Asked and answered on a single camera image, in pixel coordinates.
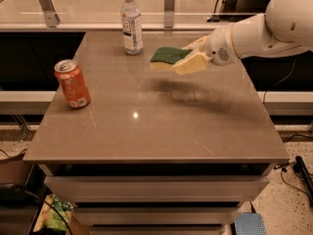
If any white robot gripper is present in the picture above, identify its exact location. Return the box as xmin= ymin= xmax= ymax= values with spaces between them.
xmin=171 ymin=24 xmax=239 ymax=75

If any green and yellow sponge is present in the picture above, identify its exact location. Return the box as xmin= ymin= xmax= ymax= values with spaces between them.
xmin=150 ymin=47 xmax=192 ymax=70

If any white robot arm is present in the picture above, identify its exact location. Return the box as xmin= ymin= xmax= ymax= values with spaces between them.
xmin=171 ymin=0 xmax=313 ymax=74

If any clear blue plastic water bottle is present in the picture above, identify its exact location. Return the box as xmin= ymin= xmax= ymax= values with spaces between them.
xmin=120 ymin=0 xmax=143 ymax=55

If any grey drawer cabinet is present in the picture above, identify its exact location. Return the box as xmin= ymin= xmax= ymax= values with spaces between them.
xmin=24 ymin=31 xmax=289 ymax=235

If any orange soda can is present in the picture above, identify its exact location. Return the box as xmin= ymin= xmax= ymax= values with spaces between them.
xmin=54 ymin=60 xmax=91 ymax=109

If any blue perforated pad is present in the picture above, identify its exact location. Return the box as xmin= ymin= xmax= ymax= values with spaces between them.
xmin=234 ymin=212 xmax=267 ymax=235

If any green snack bag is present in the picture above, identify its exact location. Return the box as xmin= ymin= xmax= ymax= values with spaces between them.
xmin=32 ymin=194 xmax=73 ymax=235

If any middle metal railing bracket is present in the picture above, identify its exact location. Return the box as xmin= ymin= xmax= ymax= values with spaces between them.
xmin=164 ymin=0 xmax=175 ymax=28

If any metal railing bracket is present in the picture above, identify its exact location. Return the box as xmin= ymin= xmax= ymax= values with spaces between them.
xmin=38 ymin=0 xmax=60 ymax=27
xmin=164 ymin=0 xmax=175 ymax=28

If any left metal railing bracket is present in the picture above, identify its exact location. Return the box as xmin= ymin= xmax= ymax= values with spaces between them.
xmin=38 ymin=0 xmax=60 ymax=27

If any black cable on left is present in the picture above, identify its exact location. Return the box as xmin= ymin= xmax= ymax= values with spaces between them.
xmin=0 ymin=183 xmax=74 ymax=235

